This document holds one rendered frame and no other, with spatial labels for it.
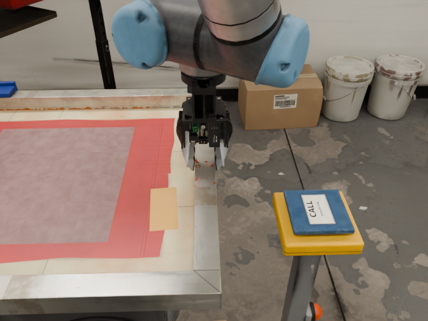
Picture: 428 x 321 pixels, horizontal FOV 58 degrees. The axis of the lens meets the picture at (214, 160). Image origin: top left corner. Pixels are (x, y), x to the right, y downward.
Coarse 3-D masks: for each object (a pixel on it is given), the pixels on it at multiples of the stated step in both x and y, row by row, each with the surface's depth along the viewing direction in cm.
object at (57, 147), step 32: (0, 128) 89; (32, 128) 89; (64, 128) 89; (96, 128) 89; (128, 128) 89; (160, 128) 89; (0, 160) 79; (32, 160) 79; (64, 160) 79; (96, 160) 79; (128, 160) 79; (160, 160) 79
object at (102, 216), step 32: (0, 192) 72; (32, 192) 72; (64, 192) 72; (96, 192) 72; (128, 192) 72; (0, 224) 65; (32, 224) 65; (64, 224) 65; (96, 224) 65; (128, 224) 66; (0, 256) 60; (32, 256) 60; (64, 256) 60; (96, 256) 60; (128, 256) 60
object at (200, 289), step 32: (32, 96) 94; (64, 96) 94; (96, 96) 94; (128, 96) 94; (160, 96) 94; (0, 288) 52; (32, 288) 52; (64, 288) 52; (96, 288) 52; (128, 288) 52; (160, 288) 52; (192, 288) 52
